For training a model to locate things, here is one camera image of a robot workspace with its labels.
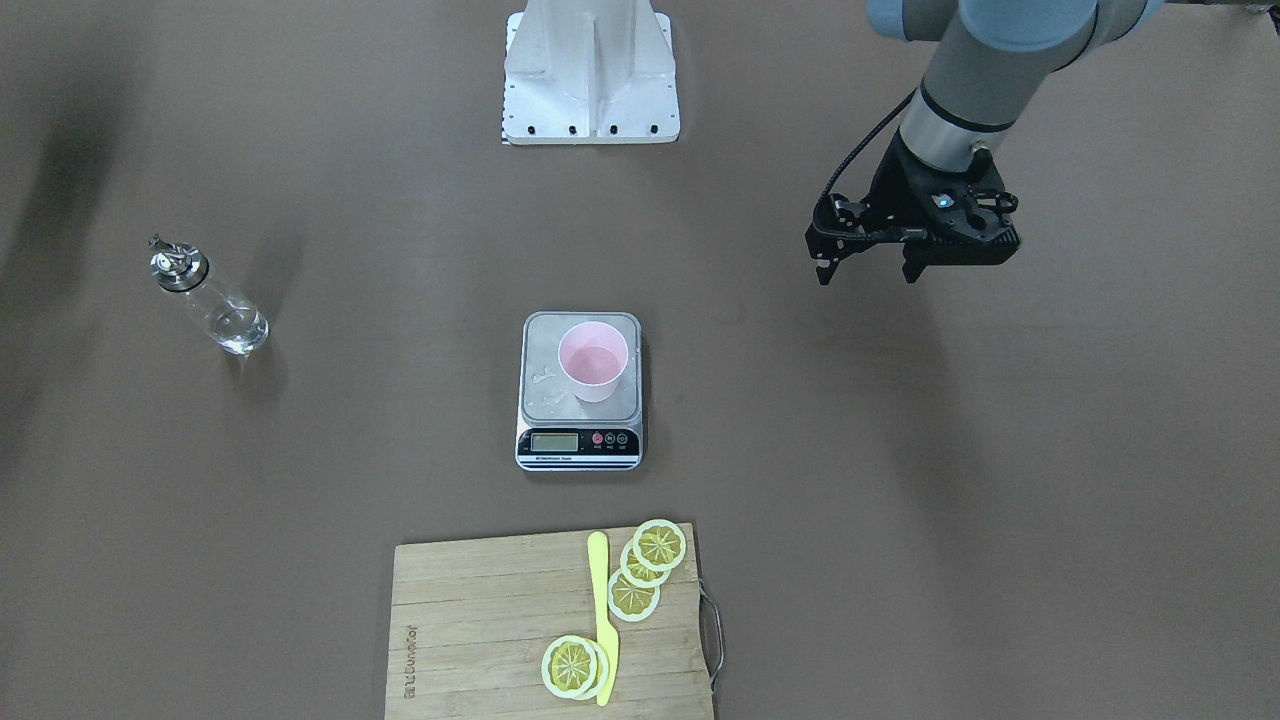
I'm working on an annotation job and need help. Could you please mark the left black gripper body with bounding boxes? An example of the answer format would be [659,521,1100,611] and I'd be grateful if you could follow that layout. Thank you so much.
[861,131,986,242]

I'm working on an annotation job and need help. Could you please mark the pink plastic cup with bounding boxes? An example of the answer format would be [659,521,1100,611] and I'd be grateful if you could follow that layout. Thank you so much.
[556,322,631,404]

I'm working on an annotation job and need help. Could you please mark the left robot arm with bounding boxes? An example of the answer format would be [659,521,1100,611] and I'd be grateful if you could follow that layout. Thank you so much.
[805,1,1160,284]

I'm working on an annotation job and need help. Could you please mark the silver kitchen scale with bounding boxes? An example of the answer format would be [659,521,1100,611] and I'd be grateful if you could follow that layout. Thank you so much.
[515,311,644,471]

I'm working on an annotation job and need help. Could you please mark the glass sauce bottle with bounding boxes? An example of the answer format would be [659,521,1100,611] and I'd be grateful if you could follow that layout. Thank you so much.
[148,234,270,356]

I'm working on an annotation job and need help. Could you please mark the yellow plastic knife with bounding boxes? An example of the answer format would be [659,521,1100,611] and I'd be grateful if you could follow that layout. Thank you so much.
[588,530,620,707]

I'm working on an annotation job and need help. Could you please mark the wooden cutting board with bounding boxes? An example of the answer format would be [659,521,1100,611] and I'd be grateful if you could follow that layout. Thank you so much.
[384,530,716,719]

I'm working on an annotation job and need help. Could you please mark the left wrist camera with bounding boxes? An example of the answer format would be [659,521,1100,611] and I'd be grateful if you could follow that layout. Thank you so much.
[925,184,1021,266]

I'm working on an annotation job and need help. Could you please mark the white camera mast base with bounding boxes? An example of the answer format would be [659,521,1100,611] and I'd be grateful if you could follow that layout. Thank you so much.
[500,1,681,146]

